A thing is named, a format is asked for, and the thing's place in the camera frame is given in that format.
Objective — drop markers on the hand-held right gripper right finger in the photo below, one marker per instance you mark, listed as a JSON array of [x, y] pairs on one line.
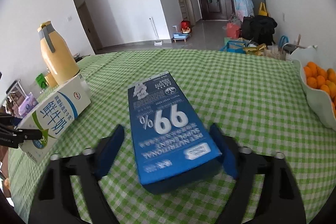
[[225, 150]]

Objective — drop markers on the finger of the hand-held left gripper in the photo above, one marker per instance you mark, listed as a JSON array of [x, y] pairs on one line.
[[6, 120], [26, 134]]

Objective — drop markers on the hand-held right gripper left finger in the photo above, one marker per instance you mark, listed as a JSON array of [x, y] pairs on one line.
[[110, 150]]

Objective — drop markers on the white green milk carton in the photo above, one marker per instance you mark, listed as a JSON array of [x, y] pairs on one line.
[[57, 111]]

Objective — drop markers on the blue cardboard box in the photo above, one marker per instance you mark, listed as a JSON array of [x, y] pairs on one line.
[[170, 134]]

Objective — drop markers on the purple tissue pack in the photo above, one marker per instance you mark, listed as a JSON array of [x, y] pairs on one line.
[[27, 106]]

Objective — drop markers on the black router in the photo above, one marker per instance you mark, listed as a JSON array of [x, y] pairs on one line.
[[13, 88]]

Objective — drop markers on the green box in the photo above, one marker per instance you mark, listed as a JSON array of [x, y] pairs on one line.
[[40, 81]]

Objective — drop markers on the green checked tablecloth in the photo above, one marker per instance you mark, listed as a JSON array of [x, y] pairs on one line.
[[249, 98]]

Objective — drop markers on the yellow thermos jug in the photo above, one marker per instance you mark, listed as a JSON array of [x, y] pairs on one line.
[[59, 56]]

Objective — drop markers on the white wavy bowl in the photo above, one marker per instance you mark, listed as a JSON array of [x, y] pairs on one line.
[[317, 103]]

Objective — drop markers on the blue bag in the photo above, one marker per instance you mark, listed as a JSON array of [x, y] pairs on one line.
[[232, 47]]

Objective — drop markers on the pile of oranges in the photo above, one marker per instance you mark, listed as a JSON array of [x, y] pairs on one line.
[[319, 79]]

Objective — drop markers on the red bag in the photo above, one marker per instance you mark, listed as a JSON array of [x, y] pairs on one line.
[[233, 30]]

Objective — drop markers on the blue toy stool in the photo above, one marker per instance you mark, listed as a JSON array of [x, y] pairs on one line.
[[181, 37]]

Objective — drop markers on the white mop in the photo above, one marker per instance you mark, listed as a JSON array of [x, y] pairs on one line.
[[156, 35]]

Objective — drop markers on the wooden interior door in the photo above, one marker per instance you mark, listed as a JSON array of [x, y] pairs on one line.
[[89, 27]]

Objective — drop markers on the black bag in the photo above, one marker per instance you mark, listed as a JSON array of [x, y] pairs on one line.
[[258, 29]]

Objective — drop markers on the red toy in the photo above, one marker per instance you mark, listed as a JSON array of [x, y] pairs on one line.
[[185, 26]]

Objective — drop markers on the blue patterned cloth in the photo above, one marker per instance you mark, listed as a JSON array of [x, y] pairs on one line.
[[244, 6]]

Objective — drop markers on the yellow tote bag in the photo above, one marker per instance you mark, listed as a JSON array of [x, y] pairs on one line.
[[263, 10]]

